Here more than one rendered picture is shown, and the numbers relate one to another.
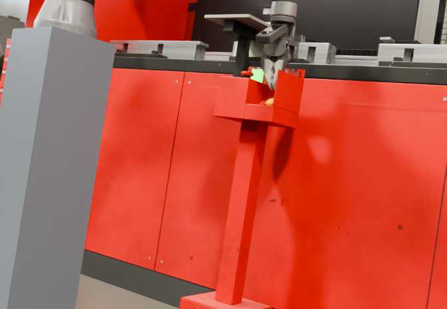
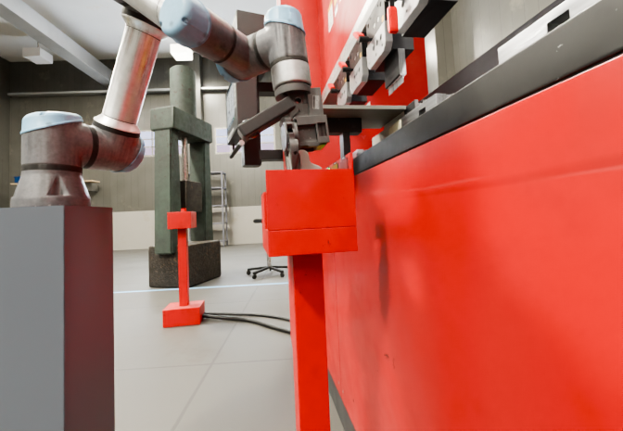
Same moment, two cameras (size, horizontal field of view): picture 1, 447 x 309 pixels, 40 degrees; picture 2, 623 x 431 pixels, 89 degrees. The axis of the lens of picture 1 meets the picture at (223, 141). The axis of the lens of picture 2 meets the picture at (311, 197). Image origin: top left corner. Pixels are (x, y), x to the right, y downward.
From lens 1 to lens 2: 1.51 m
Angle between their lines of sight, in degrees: 45
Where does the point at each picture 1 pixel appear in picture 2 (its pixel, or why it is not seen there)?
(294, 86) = (324, 185)
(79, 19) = (23, 191)
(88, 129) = (43, 308)
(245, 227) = (308, 415)
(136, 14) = (358, 141)
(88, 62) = (29, 234)
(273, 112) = (271, 241)
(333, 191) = (438, 373)
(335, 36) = not seen: hidden behind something
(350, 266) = not seen: outside the picture
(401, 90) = (504, 126)
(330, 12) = not seen: hidden behind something
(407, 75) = (509, 81)
